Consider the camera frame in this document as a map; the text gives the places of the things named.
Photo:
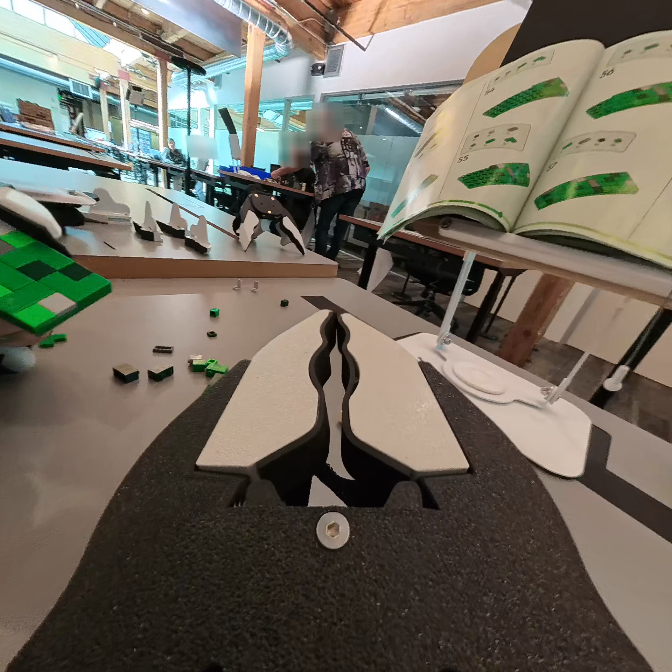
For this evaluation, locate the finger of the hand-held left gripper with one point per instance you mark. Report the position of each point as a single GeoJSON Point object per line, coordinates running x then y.
{"type": "Point", "coordinates": [26, 207]}
{"type": "Point", "coordinates": [15, 361]}

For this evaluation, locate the black backing board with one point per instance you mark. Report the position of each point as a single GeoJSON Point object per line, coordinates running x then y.
{"type": "Point", "coordinates": [577, 21]}

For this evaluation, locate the open brick instruction booklet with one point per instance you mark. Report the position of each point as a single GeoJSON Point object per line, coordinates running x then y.
{"type": "Point", "coordinates": [551, 136]}

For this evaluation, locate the black tape strip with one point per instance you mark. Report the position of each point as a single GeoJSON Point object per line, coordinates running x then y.
{"type": "Point", "coordinates": [619, 483]}

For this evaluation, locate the green curved brick plate model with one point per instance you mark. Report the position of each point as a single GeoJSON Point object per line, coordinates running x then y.
{"type": "Point", "coordinates": [42, 283]}

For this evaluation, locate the green flat brick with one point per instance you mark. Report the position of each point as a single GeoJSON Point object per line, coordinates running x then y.
{"type": "Point", "coordinates": [52, 340]}

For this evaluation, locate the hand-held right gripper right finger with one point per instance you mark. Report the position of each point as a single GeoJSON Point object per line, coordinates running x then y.
{"type": "Point", "coordinates": [399, 409]}

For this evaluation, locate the spare grey wedge part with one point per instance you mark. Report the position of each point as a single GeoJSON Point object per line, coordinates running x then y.
{"type": "Point", "coordinates": [148, 225]}
{"type": "Point", "coordinates": [176, 220]}
{"type": "Point", "coordinates": [109, 207]}
{"type": "Point", "coordinates": [199, 233]}

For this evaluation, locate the wooden support post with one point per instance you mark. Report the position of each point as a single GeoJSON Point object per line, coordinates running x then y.
{"type": "Point", "coordinates": [253, 94]}

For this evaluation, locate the blue storage bins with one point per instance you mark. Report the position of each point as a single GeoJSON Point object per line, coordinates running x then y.
{"type": "Point", "coordinates": [249, 172]}

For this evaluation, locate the black office chair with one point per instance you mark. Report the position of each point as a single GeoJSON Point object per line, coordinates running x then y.
{"type": "Point", "coordinates": [441, 286]}

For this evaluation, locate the dark green square brick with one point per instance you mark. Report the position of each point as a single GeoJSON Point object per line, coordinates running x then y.
{"type": "Point", "coordinates": [126, 373]}
{"type": "Point", "coordinates": [160, 372]}

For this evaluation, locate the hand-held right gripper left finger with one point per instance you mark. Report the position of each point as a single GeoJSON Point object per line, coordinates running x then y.
{"type": "Point", "coordinates": [273, 388]}

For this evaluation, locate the white book stand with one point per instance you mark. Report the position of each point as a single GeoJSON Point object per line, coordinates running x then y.
{"type": "Point", "coordinates": [530, 420]}

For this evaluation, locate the black spare gripper assembly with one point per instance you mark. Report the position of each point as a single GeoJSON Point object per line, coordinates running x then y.
{"type": "Point", "coordinates": [267, 212]}

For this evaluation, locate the brown long table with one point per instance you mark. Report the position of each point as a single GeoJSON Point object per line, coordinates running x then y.
{"type": "Point", "coordinates": [420, 236]}

